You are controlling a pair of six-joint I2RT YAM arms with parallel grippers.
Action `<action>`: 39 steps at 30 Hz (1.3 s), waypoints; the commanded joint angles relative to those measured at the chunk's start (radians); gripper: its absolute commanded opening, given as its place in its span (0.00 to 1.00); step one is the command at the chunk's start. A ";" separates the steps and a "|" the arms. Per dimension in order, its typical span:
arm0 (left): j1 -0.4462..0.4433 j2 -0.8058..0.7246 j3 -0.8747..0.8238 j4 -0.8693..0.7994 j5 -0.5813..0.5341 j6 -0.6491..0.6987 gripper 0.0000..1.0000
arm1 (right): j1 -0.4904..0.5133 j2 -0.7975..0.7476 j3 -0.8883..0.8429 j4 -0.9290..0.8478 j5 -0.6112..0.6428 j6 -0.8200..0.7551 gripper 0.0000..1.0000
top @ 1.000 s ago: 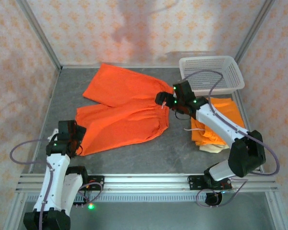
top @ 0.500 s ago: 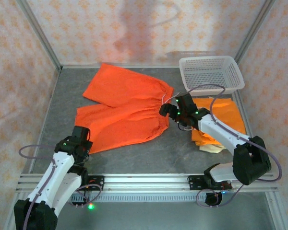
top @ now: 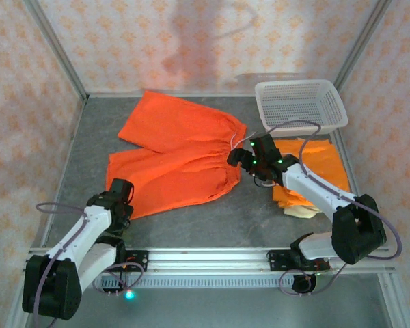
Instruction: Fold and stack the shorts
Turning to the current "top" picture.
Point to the beige shorts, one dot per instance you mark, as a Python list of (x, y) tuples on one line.
[(302, 212)]

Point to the red-orange shorts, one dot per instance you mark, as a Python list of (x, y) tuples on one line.
[(177, 150)]

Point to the light orange shorts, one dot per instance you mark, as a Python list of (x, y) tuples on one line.
[(328, 164)]

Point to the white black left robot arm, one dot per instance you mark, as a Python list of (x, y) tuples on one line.
[(85, 229)]

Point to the white plastic mesh basket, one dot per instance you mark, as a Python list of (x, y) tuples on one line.
[(300, 102)]

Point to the small lit status connector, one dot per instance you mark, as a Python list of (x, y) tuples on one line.
[(129, 294)]

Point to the grey metal lower panel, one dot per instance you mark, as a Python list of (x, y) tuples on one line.
[(208, 311)]

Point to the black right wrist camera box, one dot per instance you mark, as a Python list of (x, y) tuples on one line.
[(263, 146)]

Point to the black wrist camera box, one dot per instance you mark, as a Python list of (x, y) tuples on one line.
[(263, 146), (120, 189)]

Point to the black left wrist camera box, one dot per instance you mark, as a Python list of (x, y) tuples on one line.
[(120, 189)]

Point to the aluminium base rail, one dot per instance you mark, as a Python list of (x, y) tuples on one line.
[(208, 259)]

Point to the aluminium lower frame post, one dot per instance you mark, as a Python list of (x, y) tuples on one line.
[(15, 319), (396, 304)]

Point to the aluminium frame corner post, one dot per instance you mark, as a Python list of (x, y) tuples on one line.
[(59, 51), (365, 34)]

